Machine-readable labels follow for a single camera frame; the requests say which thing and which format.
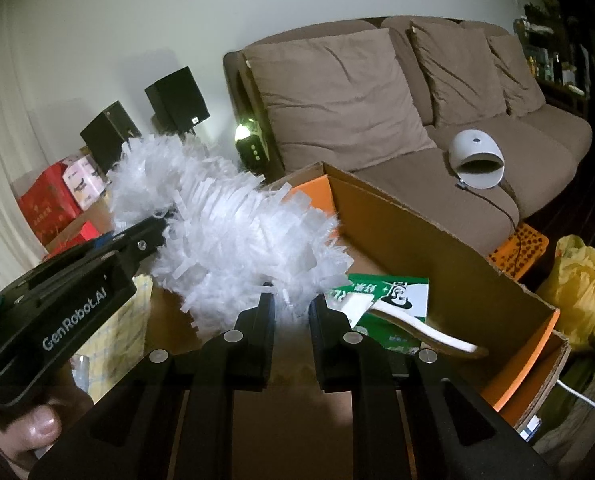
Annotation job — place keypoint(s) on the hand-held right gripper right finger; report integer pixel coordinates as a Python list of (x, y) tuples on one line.
[(325, 345)]

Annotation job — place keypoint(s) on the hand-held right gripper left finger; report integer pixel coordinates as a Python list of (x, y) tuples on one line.
[(255, 345)]

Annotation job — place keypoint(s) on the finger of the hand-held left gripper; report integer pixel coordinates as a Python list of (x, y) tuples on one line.
[(142, 240)]

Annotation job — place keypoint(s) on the white feather duster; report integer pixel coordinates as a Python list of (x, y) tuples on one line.
[(227, 225)]

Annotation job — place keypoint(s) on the green cardboard packet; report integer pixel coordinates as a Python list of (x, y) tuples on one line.
[(402, 290)]

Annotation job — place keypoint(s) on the cardboard box with orange lining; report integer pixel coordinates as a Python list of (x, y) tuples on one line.
[(427, 260)]

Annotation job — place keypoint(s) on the person's left hand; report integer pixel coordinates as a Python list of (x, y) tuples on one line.
[(32, 430)]

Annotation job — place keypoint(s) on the plain brown cardboard box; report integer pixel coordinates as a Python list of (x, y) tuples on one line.
[(97, 215)]

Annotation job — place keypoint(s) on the red gift box lower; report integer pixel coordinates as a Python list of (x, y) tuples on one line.
[(72, 242)]

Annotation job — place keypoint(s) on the red gift box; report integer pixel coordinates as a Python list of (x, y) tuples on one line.
[(47, 205), (72, 242)]

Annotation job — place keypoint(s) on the pink and white box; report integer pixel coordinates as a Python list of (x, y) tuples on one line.
[(84, 180)]

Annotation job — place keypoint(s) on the white shoehorn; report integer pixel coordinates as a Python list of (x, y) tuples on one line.
[(427, 332)]

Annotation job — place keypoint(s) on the black speaker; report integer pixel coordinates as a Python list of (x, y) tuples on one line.
[(107, 135), (177, 100)]

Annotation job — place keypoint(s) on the black power unit with light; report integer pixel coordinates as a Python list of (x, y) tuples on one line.
[(251, 147)]

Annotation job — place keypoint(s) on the brown sofa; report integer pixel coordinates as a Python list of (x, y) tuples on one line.
[(477, 210)]

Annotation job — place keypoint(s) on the orange plastic crate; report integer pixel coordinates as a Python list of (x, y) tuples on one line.
[(520, 250)]

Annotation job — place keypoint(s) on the large brown cushion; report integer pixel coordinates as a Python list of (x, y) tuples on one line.
[(337, 95)]

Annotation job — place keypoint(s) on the white dome lamp device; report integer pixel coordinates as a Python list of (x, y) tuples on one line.
[(472, 147)]

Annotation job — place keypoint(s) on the yellow plastic bag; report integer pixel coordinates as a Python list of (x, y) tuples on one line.
[(577, 290)]

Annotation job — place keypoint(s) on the medium brown cushion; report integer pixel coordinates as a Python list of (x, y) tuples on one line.
[(457, 70)]

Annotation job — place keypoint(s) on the small brown cushion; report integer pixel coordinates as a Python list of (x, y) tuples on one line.
[(517, 75)]

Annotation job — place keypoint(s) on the dark cluttered shelf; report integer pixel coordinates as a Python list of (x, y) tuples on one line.
[(567, 55)]

